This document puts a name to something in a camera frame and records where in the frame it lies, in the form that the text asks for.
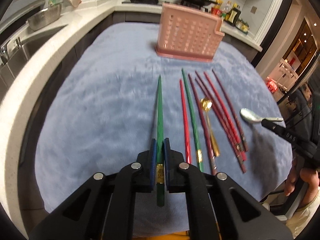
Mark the green chopstick with gold band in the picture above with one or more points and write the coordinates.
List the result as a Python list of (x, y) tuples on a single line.
[(160, 138)]

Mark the red snack package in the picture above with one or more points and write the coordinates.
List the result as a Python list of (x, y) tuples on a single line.
[(216, 11)]

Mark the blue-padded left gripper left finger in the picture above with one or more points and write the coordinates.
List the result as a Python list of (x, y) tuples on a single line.
[(153, 162)]

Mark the silver metal spoon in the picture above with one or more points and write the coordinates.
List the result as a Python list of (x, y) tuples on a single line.
[(252, 118)]

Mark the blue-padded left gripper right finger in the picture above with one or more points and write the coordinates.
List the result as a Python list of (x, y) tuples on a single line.
[(166, 152)]

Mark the pink perforated utensil holder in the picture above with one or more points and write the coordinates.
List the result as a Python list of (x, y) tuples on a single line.
[(188, 34)]

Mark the stainless steel sink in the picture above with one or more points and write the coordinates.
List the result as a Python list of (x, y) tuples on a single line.
[(21, 55)]

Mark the red patterned chopstick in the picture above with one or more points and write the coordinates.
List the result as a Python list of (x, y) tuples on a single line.
[(226, 115)]

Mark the black gas stove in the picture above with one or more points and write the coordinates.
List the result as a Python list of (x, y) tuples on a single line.
[(126, 5)]

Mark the red floor box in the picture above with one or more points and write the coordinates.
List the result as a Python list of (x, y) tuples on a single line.
[(272, 86)]

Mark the chrome sink faucet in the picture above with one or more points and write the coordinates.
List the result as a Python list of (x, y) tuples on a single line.
[(5, 54)]

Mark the green dish soap bottle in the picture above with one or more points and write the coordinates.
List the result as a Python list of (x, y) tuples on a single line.
[(51, 3)]

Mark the maroon patterned chopstick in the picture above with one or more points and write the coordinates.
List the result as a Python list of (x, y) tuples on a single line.
[(218, 112)]

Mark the bright red chopstick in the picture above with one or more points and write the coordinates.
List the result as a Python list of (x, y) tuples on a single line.
[(186, 126)]

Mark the dark soy sauce bottle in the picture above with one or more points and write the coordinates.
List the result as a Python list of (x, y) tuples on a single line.
[(233, 15)]

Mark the clear oil bottle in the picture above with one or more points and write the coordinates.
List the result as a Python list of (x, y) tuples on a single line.
[(226, 7)]

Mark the dark maroon chopstick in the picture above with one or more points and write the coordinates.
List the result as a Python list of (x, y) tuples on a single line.
[(235, 117)]

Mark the dark red chopstick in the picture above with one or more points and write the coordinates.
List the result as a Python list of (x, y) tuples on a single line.
[(210, 153)]

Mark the person's right hand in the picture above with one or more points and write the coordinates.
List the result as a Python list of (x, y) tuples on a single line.
[(307, 175)]

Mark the steel mixing bowl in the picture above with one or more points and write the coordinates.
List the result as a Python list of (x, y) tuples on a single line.
[(45, 17)]

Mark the gold flower spoon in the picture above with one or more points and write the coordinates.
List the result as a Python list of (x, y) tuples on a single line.
[(206, 105)]

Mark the blue fleece table cloth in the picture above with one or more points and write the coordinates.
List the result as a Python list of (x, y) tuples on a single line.
[(103, 116)]

